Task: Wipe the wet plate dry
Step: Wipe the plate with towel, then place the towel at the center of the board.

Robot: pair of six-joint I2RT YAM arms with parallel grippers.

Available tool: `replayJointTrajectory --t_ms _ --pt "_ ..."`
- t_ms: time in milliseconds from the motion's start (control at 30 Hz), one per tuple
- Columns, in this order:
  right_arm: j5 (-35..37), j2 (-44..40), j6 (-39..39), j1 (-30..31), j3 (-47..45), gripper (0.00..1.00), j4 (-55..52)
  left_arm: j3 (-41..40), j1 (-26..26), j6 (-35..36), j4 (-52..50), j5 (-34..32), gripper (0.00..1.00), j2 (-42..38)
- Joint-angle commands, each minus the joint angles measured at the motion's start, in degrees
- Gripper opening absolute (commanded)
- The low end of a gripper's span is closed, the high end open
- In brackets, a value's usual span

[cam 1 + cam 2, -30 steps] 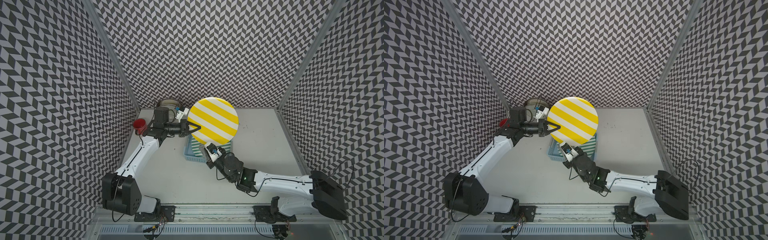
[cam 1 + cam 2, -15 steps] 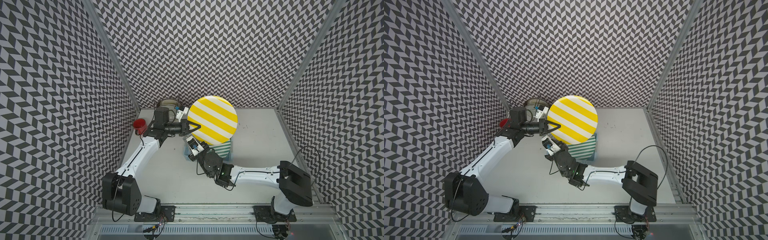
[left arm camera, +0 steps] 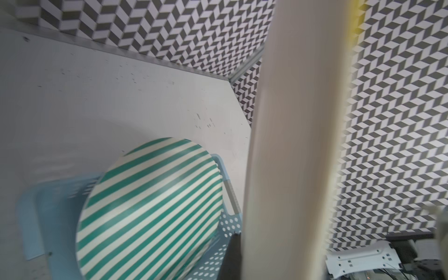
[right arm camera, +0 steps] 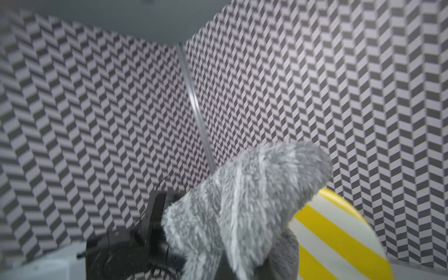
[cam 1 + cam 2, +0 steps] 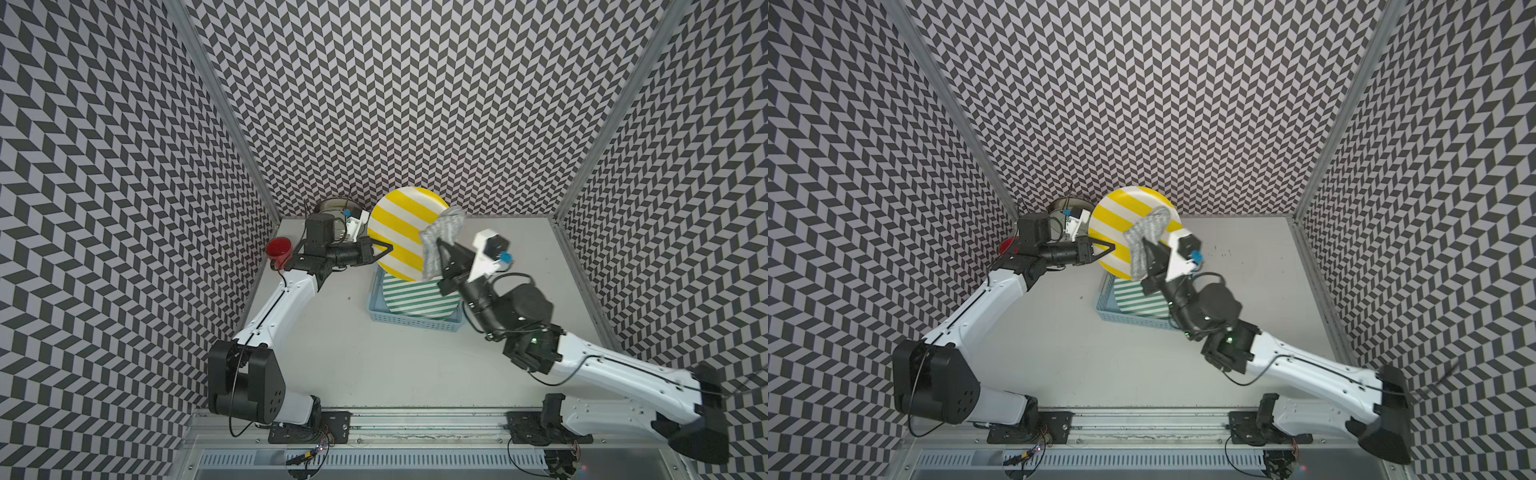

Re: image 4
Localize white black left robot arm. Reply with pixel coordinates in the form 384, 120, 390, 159
77, 190, 186, 280

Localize aluminium corner post left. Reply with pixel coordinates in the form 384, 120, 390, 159
175, 43, 217, 175

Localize yellow striped round plate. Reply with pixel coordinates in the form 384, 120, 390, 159
289, 189, 394, 280

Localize grey striped fluffy cloth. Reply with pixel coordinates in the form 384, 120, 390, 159
162, 141, 333, 280

